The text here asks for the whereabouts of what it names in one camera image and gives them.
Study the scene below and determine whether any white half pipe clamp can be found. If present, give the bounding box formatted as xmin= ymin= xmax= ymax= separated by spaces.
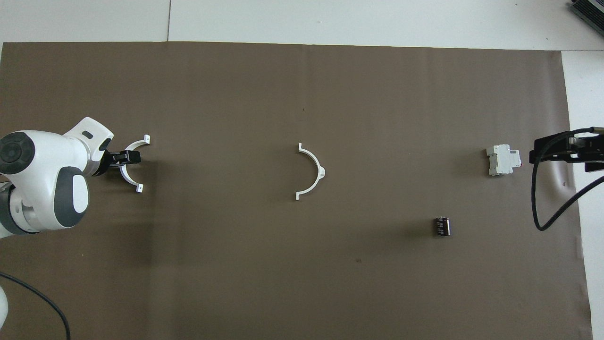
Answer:
xmin=119 ymin=135 xmax=151 ymax=193
xmin=296 ymin=143 xmax=327 ymax=201

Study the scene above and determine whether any white circuit breaker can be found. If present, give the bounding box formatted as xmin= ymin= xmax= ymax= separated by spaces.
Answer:
xmin=487 ymin=144 xmax=522 ymax=177

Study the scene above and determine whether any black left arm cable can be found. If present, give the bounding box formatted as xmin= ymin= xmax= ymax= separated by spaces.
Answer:
xmin=0 ymin=272 xmax=71 ymax=340

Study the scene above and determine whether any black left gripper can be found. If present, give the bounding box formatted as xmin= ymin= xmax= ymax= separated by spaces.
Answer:
xmin=93 ymin=149 xmax=142 ymax=177

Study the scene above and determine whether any black ribbed power supply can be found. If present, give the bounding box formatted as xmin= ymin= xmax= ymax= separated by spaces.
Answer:
xmin=569 ymin=0 xmax=604 ymax=30

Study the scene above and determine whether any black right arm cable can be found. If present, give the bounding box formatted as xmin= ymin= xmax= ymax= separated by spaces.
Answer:
xmin=532 ymin=127 xmax=604 ymax=231

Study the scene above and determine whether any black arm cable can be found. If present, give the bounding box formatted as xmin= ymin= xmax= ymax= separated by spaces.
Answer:
xmin=0 ymin=272 xmax=71 ymax=340
xmin=532 ymin=127 xmax=604 ymax=231

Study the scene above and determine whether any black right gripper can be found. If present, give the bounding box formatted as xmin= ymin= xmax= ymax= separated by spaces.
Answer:
xmin=528 ymin=127 xmax=604 ymax=173

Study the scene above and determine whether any brown paper mat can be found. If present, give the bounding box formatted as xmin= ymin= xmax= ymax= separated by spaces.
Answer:
xmin=0 ymin=42 xmax=594 ymax=340

